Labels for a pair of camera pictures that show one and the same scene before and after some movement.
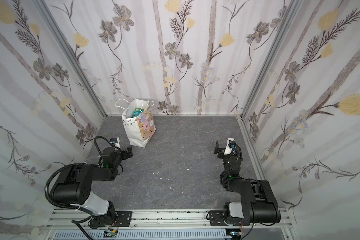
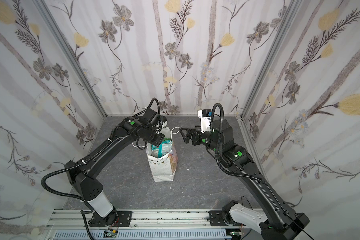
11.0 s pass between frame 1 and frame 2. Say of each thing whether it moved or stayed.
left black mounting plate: stayed
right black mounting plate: stayed
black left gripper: moved
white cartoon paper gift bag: moved
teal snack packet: moved
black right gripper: moved
